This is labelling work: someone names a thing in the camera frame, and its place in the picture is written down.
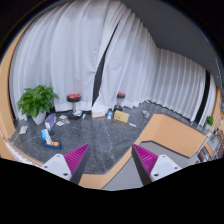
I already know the left white curtain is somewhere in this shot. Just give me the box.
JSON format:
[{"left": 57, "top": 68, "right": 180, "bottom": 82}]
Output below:
[{"left": 10, "top": 0, "right": 119, "bottom": 111}]

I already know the right white curtain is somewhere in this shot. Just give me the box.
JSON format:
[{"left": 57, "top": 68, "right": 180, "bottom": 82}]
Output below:
[{"left": 93, "top": 9, "right": 216, "bottom": 125}]

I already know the yellow cardboard box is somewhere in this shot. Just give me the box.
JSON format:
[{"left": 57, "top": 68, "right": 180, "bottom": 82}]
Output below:
[{"left": 114, "top": 110, "right": 129, "bottom": 123}]

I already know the small green plant far right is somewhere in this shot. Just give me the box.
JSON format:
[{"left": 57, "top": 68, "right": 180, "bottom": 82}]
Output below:
[{"left": 205, "top": 116, "right": 214, "bottom": 130}]

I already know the blue white packet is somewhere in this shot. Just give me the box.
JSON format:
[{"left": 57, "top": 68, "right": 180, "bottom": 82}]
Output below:
[{"left": 41, "top": 129, "right": 52, "bottom": 144}]

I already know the small water bottle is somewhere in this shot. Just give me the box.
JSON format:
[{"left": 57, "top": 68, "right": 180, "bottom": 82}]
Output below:
[{"left": 107, "top": 111, "right": 113, "bottom": 120}]

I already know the blue tray with orange items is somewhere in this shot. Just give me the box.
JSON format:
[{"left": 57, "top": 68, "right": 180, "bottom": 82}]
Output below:
[{"left": 43, "top": 140, "right": 62, "bottom": 149}]

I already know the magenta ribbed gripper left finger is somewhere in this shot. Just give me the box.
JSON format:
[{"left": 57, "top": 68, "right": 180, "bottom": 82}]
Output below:
[{"left": 40, "top": 143, "right": 91, "bottom": 185}]

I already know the white tissue box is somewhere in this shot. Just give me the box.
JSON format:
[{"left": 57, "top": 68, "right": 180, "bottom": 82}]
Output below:
[{"left": 91, "top": 109, "right": 106, "bottom": 118}]

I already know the white curtain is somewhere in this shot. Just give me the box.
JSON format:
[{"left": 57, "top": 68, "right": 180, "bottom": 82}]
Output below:
[
  {"left": 93, "top": 9, "right": 216, "bottom": 125},
  {"left": 10, "top": 0, "right": 119, "bottom": 111}
]

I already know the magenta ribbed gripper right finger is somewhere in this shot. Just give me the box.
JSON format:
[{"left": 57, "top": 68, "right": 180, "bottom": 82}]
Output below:
[{"left": 131, "top": 143, "right": 183, "bottom": 186}]

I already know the red black stool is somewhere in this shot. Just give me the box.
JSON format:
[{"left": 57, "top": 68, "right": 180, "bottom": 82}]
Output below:
[
  {"left": 67, "top": 93, "right": 81, "bottom": 113},
  {"left": 114, "top": 92, "right": 126, "bottom": 111}
]

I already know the white paper packet left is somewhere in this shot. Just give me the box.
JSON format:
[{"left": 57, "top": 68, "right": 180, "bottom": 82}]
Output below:
[{"left": 19, "top": 126, "right": 28, "bottom": 134}]

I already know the purple box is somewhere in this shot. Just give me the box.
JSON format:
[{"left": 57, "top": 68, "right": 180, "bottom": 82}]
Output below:
[{"left": 45, "top": 113, "right": 56, "bottom": 130}]

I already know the red black stool right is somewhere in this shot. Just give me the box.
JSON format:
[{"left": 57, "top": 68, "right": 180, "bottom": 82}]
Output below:
[{"left": 114, "top": 92, "right": 126, "bottom": 111}]

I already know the red black stool left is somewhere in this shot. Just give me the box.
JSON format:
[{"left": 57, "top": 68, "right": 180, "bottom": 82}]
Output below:
[{"left": 67, "top": 93, "right": 81, "bottom": 113}]

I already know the green potted plant white pot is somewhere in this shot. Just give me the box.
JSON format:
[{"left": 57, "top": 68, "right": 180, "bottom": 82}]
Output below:
[{"left": 17, "top": 85, "right": 58, "bottom": 125}]

